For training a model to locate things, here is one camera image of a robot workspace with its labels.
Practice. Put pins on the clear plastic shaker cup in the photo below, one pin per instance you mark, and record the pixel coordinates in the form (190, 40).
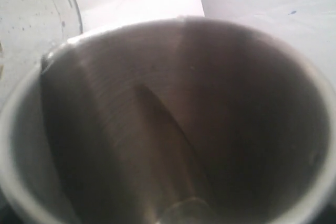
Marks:
(29, 28)

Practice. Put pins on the stainless steel cup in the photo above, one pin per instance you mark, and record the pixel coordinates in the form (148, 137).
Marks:
(185, 120)

